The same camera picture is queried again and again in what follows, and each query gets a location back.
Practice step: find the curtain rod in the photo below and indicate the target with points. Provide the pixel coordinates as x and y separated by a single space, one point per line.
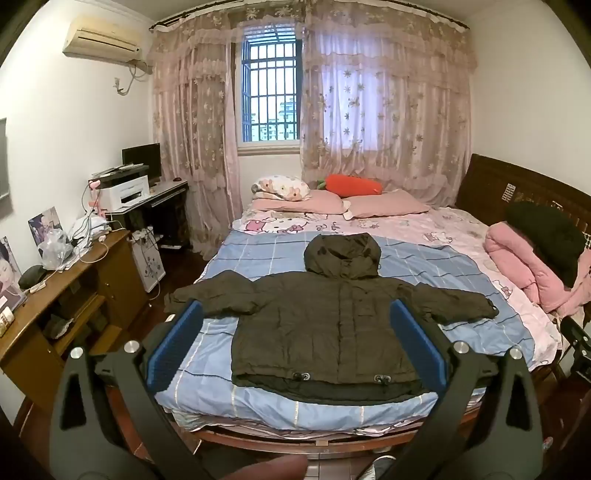
443 19

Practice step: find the white floral pillow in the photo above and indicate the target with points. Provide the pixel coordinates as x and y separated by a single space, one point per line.
281 187

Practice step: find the wall picture frame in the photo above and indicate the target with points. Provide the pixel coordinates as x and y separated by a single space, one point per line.
3 159

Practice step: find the black computer monitor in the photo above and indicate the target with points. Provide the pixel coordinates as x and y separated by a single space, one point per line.
141 161

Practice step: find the black garment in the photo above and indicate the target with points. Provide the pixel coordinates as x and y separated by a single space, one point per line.
545 235

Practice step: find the clear plastic bag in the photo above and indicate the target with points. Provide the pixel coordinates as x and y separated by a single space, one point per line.
55 251

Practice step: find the blue checked bed sheet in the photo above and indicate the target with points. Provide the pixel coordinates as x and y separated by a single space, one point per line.
277 258

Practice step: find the large portrait photo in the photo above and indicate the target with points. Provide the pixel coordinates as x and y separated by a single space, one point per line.
9 277

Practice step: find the standing photo print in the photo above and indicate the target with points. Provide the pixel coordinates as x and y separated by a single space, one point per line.
46 224

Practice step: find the pink folded quilt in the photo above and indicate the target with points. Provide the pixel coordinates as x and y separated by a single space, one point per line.
517 263

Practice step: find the person's left hand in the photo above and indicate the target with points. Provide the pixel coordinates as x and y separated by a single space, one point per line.
268 468

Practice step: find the pink desk lamp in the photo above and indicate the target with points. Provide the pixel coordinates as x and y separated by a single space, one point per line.
95 194

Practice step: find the black computer desk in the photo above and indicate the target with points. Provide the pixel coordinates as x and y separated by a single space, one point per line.
166 207

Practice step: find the white wall air conditioner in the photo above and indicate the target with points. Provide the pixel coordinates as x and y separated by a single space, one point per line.
101 37

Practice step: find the dark olive hooded padded jacket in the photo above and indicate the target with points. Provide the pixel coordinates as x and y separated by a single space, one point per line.
314 323

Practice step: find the wooden desk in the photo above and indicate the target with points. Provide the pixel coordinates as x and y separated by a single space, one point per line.
106 277

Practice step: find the pink floral lace curtain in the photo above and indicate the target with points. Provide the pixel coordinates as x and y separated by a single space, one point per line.
388 115
194 138

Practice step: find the orange carrot plush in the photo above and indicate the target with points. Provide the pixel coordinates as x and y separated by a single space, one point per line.
353 184

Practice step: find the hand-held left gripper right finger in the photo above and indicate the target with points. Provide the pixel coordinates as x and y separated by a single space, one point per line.
418 350

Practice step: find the barred window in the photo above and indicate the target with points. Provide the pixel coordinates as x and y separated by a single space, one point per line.
270 92

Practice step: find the pink pillow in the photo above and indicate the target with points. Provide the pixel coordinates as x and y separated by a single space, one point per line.
300 203
388 203

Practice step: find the white printer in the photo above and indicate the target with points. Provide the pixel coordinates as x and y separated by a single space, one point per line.
124 191

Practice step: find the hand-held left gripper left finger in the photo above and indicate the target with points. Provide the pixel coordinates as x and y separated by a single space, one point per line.
175 341

